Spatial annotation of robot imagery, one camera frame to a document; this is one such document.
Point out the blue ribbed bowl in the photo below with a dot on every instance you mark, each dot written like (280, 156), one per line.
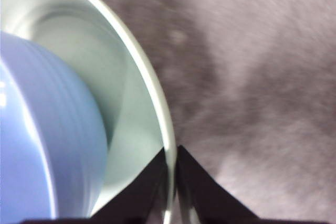
(52, 129)

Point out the pale green round plate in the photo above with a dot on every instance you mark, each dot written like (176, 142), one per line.
(86, 32)

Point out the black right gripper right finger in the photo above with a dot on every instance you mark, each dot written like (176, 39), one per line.
(202, 195)

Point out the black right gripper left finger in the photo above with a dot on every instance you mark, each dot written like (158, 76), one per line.
(139, 195)

